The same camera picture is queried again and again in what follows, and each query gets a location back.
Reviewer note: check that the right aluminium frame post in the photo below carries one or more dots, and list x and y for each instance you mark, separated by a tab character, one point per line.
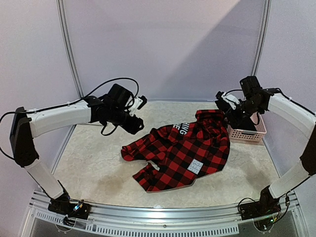
261	37

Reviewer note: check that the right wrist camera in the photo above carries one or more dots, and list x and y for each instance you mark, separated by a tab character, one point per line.
229	98

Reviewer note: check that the left aluminium frame post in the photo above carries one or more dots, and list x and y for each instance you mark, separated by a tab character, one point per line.
68	47

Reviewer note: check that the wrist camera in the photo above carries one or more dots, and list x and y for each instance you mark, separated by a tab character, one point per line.
229	98
136	104

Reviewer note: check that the black garment in basket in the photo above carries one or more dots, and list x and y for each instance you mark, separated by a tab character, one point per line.
224	107

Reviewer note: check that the aluminium frame post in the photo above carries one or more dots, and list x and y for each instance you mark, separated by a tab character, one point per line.
68	47
261	37

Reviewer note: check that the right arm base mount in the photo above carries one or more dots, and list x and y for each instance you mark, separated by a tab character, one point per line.
266	205

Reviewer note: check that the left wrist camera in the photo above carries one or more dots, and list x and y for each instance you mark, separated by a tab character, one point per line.
136	104

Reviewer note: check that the red black plaid garment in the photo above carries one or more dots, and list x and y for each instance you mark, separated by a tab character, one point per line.
177	154

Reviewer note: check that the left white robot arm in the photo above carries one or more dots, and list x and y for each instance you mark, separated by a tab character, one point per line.
117	107

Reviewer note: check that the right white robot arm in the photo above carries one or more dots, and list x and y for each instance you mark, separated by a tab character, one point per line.
294	123

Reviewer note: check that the aluminium front rail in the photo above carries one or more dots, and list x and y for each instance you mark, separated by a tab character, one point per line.
120	221

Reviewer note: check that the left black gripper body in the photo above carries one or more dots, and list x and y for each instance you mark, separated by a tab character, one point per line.
131	128

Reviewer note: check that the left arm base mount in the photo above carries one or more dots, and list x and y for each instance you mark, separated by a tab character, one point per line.
79	209

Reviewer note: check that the pink plastic laundry basket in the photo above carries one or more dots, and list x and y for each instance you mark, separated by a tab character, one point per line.
255	135

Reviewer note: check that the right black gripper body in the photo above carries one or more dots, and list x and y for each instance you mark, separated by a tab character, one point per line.
232	114

